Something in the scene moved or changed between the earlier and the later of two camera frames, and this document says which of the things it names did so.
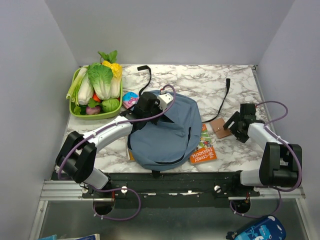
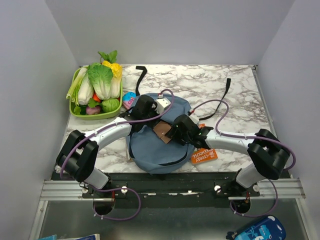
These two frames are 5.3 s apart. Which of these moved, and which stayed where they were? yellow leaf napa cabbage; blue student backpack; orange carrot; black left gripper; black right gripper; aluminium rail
Moved: blue student backpack; black right gripper
Stayed: orange carrot; black left gripper; yellow leaf napa cabbage; aluminium rail
